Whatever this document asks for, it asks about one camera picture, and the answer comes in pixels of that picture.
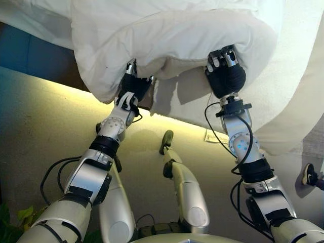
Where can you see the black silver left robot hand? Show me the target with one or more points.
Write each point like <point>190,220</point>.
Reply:
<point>134,84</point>

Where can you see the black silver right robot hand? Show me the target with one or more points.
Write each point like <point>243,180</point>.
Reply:
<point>225,78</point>

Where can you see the white duvet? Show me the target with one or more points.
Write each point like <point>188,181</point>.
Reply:
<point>152,38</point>

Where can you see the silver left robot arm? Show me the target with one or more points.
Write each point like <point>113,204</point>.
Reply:
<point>86,177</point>

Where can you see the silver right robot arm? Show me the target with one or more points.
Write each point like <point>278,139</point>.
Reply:
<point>265,192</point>

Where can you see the white fitted bed sheet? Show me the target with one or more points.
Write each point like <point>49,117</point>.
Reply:
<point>33,22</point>

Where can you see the printed paper sheet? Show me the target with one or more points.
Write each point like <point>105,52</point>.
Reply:
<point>215,138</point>

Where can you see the beige waffle bedspread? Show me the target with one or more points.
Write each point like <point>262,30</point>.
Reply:
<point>291,101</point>

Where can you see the silver right robot leg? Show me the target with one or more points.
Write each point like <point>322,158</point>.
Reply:
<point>189,192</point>

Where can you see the silver robot leg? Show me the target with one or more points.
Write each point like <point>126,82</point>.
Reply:
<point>116,210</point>
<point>189,192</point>

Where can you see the silver left robot leg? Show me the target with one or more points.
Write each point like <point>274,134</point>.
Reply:
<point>116,210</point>

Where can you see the black white sneaker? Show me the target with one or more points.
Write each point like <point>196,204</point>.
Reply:
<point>308,174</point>

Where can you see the silver robot torso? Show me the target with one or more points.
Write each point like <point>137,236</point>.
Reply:
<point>189,239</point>

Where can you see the green leafy plant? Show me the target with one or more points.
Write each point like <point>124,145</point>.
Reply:
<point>15,222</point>

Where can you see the brown upholstered bed frame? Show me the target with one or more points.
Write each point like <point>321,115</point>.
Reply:
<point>38,60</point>

